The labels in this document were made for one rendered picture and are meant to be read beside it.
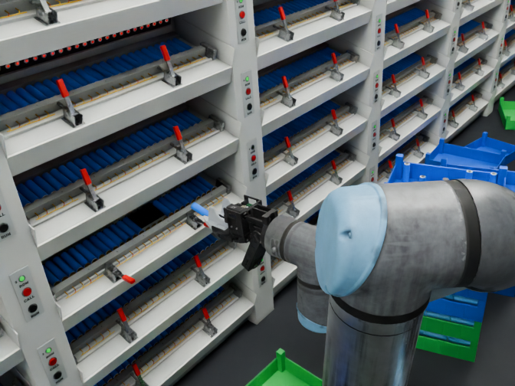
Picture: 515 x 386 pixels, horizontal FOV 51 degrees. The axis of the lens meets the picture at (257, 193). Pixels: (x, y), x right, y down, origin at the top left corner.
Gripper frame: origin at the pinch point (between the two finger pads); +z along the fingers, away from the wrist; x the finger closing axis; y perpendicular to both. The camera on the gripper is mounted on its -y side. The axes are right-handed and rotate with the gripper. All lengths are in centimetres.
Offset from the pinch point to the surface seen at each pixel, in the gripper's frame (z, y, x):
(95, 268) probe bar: 15.9, -5.8, 24.1
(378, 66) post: 12, 8, -100
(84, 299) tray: 12.7, -9.4, 30.2
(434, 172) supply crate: -27, -10, -64
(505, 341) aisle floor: -52, -63, -64
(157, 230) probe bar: 16.2, -5.8, 5.0
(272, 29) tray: 17, 33, -49
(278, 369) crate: -3, -59, -12
